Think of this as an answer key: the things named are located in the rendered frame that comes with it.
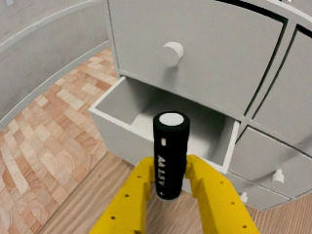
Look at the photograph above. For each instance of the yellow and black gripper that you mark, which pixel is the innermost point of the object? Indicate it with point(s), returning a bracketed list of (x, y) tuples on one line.
[(221, 209)]

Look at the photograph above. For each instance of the grey drawer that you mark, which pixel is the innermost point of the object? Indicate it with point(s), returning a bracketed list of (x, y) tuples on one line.
[(286, 108), (258, 155), (135, 104), (255, 195), (210, 49)]

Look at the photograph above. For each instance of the white chest of drawers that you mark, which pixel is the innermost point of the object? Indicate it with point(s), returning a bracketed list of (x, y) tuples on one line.
[(289, 16)]

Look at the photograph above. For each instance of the black aa battery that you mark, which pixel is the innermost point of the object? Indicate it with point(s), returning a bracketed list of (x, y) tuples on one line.
[(171, 131)]

